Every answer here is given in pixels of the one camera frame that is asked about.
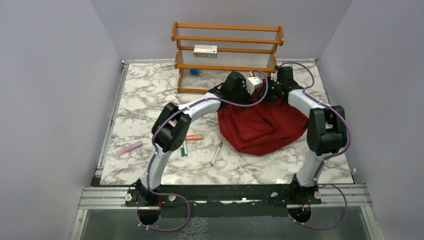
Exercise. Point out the pink highlighter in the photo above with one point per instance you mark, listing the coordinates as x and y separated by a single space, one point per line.
129 148

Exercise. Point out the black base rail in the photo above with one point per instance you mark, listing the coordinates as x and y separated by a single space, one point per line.
215 201

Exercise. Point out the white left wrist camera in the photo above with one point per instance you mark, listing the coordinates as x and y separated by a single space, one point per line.
252 83

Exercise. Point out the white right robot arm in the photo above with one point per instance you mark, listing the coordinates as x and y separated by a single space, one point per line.
326 131

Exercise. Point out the blue pencil sharpener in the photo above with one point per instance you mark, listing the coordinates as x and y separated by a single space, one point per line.
194 71

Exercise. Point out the white red box on shelf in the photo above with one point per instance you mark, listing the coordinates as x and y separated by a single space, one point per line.
205 51

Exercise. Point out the wooden two-tier shelf rack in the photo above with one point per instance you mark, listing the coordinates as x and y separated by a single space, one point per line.
233 53

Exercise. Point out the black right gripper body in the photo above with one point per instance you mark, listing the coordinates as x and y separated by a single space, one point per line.
273 86

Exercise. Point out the brown marker pen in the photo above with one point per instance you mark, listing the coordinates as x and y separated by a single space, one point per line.
215 156

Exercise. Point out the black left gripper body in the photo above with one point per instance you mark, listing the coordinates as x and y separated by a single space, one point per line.
241 96

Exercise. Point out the red backpack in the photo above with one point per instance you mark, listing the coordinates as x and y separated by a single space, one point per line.
263 128

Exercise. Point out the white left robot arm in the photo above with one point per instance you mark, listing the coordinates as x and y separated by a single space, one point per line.
171 128

